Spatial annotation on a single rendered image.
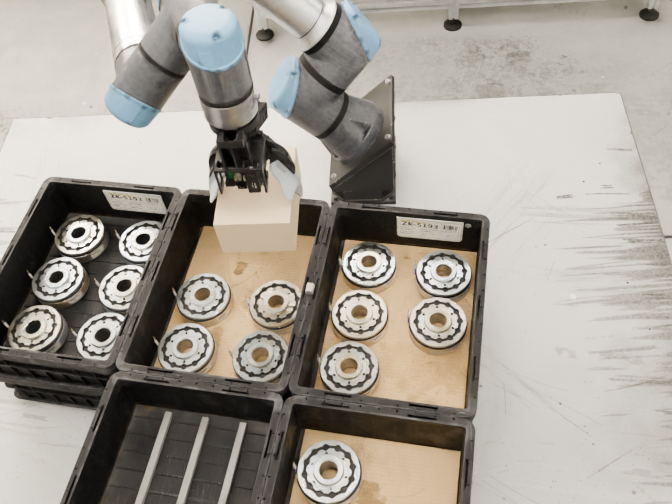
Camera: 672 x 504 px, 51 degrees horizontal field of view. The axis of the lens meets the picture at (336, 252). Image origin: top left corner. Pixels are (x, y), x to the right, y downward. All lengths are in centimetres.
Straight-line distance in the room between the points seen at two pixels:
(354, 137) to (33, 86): 213
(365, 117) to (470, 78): 151
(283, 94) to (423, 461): 75
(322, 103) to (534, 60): 175
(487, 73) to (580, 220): 148
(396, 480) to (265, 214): 47
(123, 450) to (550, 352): 81
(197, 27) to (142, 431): 71
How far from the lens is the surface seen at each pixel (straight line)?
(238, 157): 102
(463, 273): 133
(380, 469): 119
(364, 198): 162
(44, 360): 131
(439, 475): 119
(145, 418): 130
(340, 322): 128
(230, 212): 112
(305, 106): 147
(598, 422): 141
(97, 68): 337
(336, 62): 144
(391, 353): 127
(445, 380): 125
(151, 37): 101
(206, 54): 89
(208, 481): 123
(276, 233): 111
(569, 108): 188
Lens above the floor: 197
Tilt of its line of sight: 54 degrees down
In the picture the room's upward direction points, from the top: 8 degrees counter-clockwise
